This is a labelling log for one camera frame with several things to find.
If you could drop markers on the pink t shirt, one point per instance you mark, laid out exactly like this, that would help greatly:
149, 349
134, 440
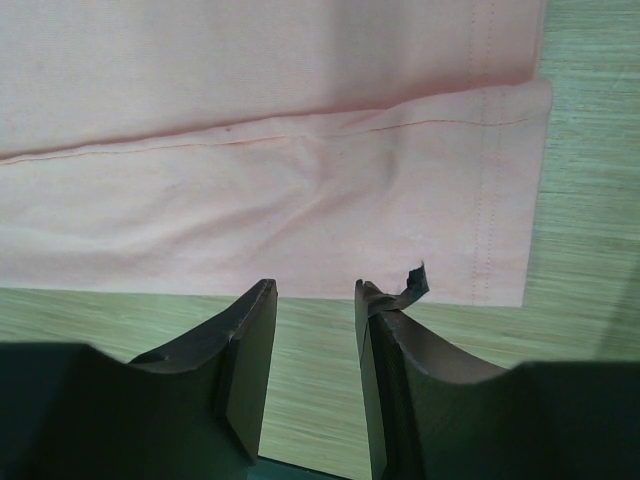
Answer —
194, 147

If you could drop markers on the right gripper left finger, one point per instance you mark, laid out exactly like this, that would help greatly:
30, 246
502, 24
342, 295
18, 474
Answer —
191, 408

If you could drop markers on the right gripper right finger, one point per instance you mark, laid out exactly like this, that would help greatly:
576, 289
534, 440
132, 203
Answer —
435, 411

